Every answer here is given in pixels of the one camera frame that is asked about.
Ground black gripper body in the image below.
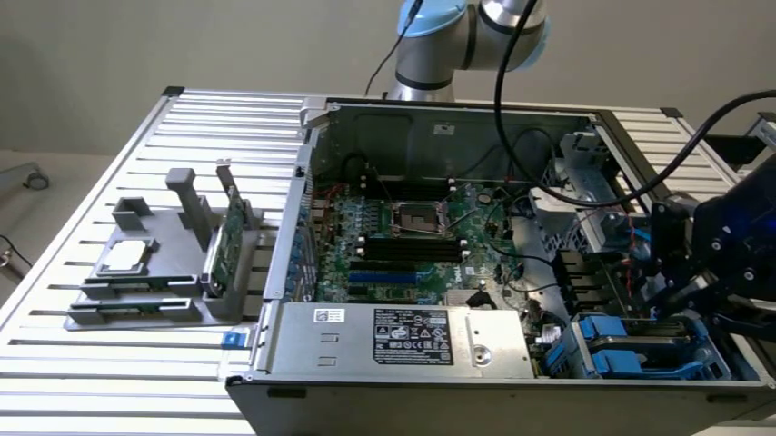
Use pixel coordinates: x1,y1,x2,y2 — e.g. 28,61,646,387
690,154,776,319

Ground open black PC case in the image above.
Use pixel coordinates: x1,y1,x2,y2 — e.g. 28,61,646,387
224,97,776,436

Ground disk with blue bracket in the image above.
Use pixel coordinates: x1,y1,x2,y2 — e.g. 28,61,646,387
571,314,645,379

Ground black RAM slot bank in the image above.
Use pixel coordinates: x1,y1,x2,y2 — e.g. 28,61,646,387
360,177,456,202
358,234,471,263

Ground black box beside table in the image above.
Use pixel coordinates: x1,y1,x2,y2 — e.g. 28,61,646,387
704,133,760,168

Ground silver CPU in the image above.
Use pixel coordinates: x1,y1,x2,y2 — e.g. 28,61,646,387
99,239,153,277

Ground CPU socket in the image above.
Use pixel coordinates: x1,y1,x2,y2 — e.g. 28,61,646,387
387,199,456,238

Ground black expansion slot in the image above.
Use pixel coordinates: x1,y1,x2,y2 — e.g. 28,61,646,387
348,260,420,273

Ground thin black floor cable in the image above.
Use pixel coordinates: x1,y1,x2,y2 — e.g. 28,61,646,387
0,233,34,270

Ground grey parts rack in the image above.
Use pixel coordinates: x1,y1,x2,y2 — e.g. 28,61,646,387
62,167,268,332

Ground green graphics card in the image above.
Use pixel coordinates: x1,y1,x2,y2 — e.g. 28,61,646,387
201,157,256,297

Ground silver power supply unit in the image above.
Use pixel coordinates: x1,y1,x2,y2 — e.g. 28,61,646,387
257,302,535,381

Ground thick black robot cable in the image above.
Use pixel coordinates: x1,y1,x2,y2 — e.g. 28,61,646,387
493,0,776,206

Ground blue expansion slot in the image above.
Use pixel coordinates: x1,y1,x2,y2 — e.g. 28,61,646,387
347,271,420,283

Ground grey caster wheel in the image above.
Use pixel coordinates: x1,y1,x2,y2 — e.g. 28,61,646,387
0,162,50,191

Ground silver drive cage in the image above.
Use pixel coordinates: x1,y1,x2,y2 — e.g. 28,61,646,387
527,130,650,256

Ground green motherboard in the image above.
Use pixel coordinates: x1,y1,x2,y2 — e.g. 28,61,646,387
308,181,530,308

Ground silver chipset heatsink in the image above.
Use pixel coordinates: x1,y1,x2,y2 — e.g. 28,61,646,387
443,289,487,309

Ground disk bay with blue rails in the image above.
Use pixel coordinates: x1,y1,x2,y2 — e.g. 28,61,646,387
545,312,750,382

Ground black internal case cable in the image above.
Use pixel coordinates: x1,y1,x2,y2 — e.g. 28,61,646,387
470,127,554,183

